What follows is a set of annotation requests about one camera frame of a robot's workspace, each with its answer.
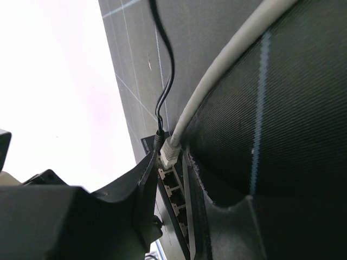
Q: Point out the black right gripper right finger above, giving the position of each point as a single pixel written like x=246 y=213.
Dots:
x=225 y=224

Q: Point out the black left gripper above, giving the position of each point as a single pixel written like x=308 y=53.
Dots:
x=48 y=177

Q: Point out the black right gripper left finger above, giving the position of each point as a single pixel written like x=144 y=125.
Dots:
x=67 y=222

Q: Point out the black network switch box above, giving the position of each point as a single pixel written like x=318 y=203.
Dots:
x=170 y=207

